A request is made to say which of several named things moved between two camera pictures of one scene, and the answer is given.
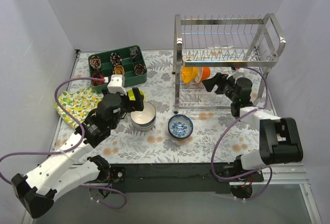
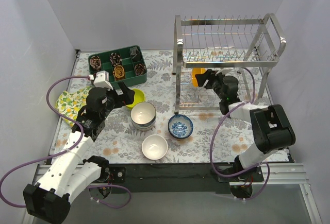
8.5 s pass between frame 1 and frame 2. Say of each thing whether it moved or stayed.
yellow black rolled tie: stayed
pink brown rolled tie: stayed
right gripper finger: moved
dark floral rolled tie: stayed
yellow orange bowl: moved
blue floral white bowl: stayed
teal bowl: stayed
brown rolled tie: stayed
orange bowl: moved
